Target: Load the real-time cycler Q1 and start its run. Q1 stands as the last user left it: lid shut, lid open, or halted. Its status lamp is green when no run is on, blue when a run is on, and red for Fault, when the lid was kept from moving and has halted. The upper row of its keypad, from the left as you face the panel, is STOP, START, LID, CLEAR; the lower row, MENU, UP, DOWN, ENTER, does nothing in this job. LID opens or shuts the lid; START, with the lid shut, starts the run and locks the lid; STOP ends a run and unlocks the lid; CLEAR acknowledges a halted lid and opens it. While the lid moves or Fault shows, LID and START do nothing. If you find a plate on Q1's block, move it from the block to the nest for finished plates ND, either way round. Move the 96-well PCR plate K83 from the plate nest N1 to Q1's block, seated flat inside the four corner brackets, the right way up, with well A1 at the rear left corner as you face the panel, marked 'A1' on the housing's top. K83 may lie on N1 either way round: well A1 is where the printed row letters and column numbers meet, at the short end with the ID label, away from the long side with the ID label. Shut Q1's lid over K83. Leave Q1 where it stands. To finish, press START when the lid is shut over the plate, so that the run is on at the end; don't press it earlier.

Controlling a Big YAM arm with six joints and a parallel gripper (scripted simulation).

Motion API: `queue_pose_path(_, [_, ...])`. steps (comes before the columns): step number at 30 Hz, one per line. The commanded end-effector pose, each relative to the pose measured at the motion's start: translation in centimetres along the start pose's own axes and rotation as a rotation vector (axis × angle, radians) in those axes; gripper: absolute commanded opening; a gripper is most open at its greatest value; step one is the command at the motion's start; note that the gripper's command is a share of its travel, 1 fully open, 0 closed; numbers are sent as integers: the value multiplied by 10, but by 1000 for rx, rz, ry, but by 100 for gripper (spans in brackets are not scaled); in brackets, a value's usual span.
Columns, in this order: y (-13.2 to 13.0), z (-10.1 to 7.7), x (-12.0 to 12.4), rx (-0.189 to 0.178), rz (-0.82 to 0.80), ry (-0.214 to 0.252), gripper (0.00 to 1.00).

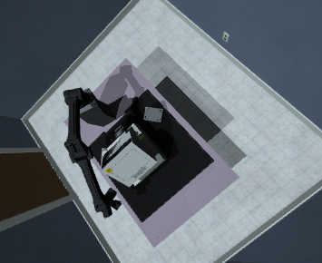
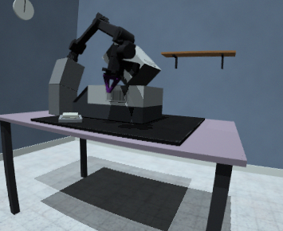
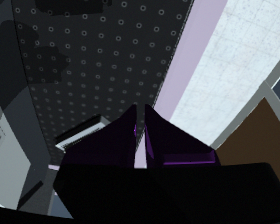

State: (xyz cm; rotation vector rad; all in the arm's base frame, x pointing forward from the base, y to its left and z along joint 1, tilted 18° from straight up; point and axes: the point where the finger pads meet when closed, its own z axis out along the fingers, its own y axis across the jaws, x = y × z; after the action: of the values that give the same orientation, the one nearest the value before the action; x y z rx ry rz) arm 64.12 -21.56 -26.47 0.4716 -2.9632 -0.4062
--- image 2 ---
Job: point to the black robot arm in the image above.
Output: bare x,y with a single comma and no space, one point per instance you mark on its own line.
124,49

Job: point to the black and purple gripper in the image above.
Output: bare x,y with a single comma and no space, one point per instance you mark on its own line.
110,74

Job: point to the white multi-well plate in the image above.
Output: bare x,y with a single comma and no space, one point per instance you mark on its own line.
70,115

